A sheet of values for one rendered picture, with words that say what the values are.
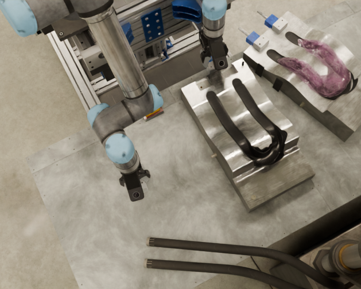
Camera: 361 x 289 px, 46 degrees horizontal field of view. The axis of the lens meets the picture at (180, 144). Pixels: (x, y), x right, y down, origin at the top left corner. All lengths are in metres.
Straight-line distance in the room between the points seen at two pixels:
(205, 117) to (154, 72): 0.92
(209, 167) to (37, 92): 1.48
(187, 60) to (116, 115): 1.24
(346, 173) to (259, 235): 0.39
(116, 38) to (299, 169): 0.78
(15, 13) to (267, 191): 0.94
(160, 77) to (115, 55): 1.24
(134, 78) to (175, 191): 0.51
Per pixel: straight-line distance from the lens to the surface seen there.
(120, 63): 1.17
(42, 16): 1.06
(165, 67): 2.41
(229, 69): 1.65
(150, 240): 1.49
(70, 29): 1.60
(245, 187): 1.49
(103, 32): 1.13
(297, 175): 1.52
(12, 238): 2.53
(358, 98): 1.63
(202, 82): 1.62
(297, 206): 1.56
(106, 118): 1.24
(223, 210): 1.52
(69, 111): 2.63
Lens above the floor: 2.30
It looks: 70 degrees down
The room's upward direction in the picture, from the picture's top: 8 degrees counter-clockwise
